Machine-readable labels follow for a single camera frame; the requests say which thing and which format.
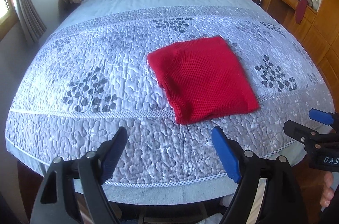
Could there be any beige window curtain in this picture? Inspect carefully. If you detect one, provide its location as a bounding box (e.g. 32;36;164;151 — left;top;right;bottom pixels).
13;0;47;45

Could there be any grey quilted bedspread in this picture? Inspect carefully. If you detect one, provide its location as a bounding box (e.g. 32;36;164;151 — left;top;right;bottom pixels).
5;0;334;205

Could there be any person's right hand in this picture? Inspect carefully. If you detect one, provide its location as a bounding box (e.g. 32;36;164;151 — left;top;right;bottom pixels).
320;172;334;207

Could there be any red knit sweater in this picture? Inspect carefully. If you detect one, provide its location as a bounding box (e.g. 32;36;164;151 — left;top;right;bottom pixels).
147;36;260;125

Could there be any wooden desk cabinet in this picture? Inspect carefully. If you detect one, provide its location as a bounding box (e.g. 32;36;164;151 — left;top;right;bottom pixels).
260;0;339;111

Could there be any dark red hanging cloth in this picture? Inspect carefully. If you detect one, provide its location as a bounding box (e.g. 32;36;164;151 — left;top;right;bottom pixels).
295;0;308;24

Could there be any wooden window frame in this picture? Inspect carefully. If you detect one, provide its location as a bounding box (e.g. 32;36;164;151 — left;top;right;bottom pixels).
0;0;18;40

